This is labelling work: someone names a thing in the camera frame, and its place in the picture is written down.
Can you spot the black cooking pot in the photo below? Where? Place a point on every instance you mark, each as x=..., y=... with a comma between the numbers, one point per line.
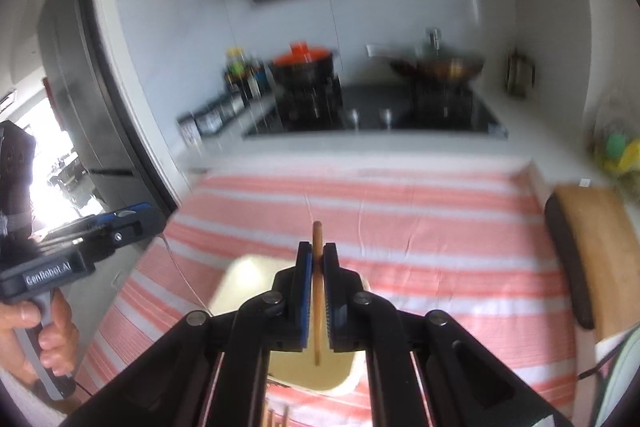
x=305, y=72

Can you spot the clear seasoning container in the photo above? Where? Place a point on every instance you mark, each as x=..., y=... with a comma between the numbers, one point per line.
x=220, y=114

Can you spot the dark sauce bottle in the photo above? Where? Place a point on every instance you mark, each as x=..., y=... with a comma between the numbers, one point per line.
x=260, y=79

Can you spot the dark wok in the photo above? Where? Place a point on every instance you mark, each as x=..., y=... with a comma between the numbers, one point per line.
x=440, y=68

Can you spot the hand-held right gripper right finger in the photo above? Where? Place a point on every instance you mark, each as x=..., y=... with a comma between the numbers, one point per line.
x=327, y=302

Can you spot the dark grey refrigerator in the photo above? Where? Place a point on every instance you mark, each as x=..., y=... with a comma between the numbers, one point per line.
x=100, y=107

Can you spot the orange pot lid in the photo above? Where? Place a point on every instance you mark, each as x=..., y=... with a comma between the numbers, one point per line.
x=302, y=52

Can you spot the pink white striped cloth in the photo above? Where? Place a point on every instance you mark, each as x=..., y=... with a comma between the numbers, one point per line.
x=400, y=227

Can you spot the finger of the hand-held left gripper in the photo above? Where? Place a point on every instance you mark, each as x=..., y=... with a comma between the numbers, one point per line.
x=132, y=210
x=140, y=232

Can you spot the spice jar with dark lid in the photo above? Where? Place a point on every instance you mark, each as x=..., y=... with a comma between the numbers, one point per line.
x=189, y=128

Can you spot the wooden chopstick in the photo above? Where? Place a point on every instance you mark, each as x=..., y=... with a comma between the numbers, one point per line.
x=269, y=418
x=286, y=416
x=317, y=237

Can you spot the sauce bottle with yellow cap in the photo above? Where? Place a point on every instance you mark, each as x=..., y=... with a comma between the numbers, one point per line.
x=235, y=69

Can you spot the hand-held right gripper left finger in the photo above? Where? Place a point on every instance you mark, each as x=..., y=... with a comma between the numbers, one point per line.
x=306, y=297

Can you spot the black gas stove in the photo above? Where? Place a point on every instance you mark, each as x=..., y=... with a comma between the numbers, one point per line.
x=450, y=117

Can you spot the person's left hand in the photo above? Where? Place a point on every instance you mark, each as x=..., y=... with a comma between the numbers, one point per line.
x=60, y=332

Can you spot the plastic bag of sponges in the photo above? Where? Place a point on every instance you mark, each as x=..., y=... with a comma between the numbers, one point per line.
x=615, y=152

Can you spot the metal spatula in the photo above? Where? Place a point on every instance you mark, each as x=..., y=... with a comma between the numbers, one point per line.
x=434, y=39

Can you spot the cream ribbed utensil holder box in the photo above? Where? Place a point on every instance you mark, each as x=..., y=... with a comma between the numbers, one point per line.
x=240, y=277

